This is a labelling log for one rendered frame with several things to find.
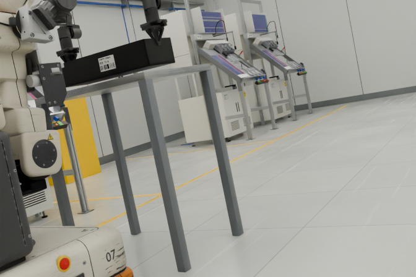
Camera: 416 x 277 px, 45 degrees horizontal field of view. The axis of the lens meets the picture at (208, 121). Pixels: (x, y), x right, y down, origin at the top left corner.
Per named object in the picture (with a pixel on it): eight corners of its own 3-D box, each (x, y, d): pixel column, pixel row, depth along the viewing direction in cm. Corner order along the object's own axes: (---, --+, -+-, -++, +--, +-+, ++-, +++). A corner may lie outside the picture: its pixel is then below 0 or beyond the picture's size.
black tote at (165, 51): (60, 88, 238) (56, 65, 237) (88, 84, 251) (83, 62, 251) (149, 65, 204) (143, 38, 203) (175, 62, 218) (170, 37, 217)
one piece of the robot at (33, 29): (30, 38, 165) (26, 4, 165) (20, 41, 168) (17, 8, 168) (55, 41, 173) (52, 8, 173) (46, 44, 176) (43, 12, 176)
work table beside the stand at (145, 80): (185, 272, 196) (143, 71, 191) (70, 264, 237) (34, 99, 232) (244, 232, 233) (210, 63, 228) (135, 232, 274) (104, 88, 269)
